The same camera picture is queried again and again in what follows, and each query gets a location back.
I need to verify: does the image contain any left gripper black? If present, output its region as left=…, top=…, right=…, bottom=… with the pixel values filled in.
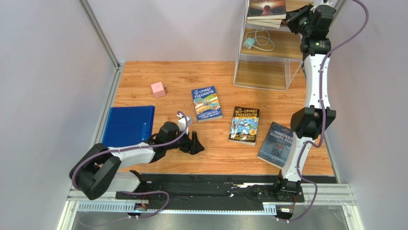
left=165, top=126, right=205, bottom=155

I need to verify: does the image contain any orange 78-storey treehouse book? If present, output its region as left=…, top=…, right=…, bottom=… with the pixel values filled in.
left=246, top=18, right=282, bottom=29

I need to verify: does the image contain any three days to see book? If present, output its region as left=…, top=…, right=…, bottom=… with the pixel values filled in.
left=247, top=0, right=286, bottom=19

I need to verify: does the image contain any black 169-storey treehouse book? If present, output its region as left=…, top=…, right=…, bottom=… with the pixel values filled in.
left=228, top=106, right=260, bottom=146

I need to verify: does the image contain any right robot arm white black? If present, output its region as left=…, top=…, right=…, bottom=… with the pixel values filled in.
left=280, top=2, right=336, bottom=191

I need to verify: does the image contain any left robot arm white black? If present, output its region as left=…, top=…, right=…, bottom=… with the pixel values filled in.
left=68, top=119, right=205, bottom=200

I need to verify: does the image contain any blue 91-storey treehouse book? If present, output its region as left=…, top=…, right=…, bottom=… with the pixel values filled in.
left=191, top=86, right=223, bottom=123

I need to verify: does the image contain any pink cube power adapter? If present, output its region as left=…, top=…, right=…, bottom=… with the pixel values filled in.
left=151, top=82, right=166, bottom=98

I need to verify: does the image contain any blue file folder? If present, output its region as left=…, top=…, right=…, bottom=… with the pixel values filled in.
left=102, top=105, right=155, bottom=148

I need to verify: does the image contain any nineteen eighty-four book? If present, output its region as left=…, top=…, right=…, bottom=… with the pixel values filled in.
left=257, top=122, right=293, bottom=169

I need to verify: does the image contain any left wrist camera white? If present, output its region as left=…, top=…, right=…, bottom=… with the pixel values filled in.
left=177, top=114, right=193, bottom=133

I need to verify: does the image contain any white wire wooden shelf rack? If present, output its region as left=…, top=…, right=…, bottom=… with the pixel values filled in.
left=233, top=0, right=329, bottom=92

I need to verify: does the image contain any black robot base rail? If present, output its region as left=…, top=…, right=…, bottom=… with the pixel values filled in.
left=112, top=172, right=305, bottom=221

